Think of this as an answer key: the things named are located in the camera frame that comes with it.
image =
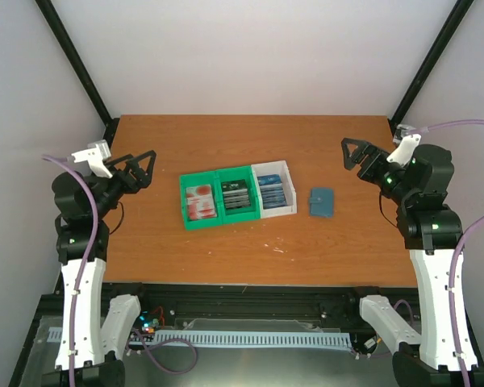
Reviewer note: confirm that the green bin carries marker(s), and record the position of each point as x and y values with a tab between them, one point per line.
193	179
238	216

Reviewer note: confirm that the metal base plate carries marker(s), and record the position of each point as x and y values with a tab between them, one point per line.
177	366

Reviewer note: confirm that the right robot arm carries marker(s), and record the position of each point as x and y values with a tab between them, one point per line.
415	177

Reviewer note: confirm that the teal card holder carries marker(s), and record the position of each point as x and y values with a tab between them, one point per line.
321	202

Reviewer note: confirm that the red white card stack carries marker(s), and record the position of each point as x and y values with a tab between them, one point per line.
200	202

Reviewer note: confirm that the white bin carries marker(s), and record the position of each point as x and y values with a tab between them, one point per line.
281	168

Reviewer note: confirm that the black frame post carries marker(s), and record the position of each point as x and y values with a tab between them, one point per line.
53	20
435	52

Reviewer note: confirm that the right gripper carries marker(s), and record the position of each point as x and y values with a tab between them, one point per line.
374	154

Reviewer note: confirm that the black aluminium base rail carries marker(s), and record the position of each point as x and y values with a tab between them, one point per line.
222	308

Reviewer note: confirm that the small electronics board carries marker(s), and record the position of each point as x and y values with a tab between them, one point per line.
150	323

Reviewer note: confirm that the light blue cable duct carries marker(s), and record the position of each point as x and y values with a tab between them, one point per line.
248	339

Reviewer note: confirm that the blue card stack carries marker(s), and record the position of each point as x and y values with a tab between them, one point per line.
272	192

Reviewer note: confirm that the black card stack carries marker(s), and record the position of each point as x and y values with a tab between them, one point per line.
235	195

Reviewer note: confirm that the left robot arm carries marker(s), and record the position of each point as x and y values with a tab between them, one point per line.
91	345

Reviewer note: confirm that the black frame post left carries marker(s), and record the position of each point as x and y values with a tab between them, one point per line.
53	20

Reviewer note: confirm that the black frame post right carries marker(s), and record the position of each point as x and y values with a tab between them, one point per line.
435	52

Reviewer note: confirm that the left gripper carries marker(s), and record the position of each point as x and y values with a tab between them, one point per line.
132	185

